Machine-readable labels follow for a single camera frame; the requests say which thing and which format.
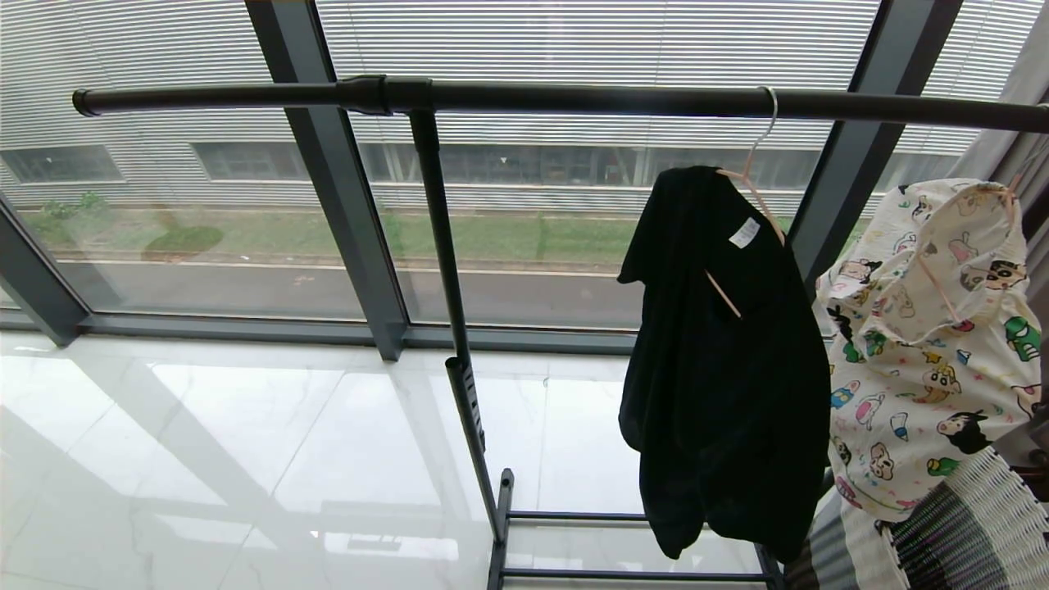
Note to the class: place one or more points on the cream printed garment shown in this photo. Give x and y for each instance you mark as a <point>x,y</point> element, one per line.
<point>926,393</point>

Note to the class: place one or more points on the black garment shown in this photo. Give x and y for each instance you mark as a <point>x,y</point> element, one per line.
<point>721,410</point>

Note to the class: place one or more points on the window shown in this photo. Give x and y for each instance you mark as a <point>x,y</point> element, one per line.
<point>344,205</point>

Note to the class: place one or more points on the white laundry basket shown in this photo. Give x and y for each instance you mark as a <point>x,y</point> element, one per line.
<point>983,524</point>

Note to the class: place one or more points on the black clothes rack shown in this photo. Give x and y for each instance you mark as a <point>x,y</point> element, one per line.
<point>574,100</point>

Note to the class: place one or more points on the pink clothes hanger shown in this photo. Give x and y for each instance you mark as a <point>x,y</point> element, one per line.
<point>762,209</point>
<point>934,281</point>

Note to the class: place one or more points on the beige curtain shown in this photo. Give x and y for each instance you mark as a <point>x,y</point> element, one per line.
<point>1008,106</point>

